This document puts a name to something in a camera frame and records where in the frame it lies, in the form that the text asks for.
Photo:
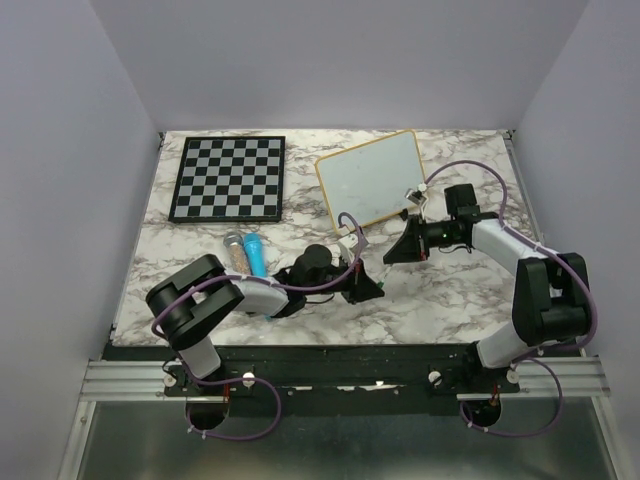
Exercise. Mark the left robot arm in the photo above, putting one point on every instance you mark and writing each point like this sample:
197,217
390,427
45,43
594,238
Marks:
188,305

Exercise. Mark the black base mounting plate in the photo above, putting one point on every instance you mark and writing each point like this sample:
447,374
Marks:
341,380

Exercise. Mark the black white chessboard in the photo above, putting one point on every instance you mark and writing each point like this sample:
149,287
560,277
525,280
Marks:
230,179

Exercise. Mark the blue toy microphone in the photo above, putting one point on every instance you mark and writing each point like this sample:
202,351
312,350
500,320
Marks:
255,257

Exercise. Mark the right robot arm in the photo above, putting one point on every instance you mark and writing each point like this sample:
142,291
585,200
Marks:
551,300

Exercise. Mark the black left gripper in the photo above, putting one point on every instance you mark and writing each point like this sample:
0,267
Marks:
360,286

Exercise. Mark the yellow framed whiteboard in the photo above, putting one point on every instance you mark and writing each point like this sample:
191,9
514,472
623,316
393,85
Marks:
370,180

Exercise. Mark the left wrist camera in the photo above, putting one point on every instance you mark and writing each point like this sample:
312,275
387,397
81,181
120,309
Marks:
348,247

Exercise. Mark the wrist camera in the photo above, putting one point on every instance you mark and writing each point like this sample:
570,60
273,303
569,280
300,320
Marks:
417,196
348,247

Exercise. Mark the aluminium rail frame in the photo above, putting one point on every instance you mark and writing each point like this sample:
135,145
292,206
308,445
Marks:
139,433

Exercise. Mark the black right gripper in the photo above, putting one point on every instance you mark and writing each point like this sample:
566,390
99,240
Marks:
407,247

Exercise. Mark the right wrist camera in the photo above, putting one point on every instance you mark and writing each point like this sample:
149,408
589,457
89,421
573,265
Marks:
417,196

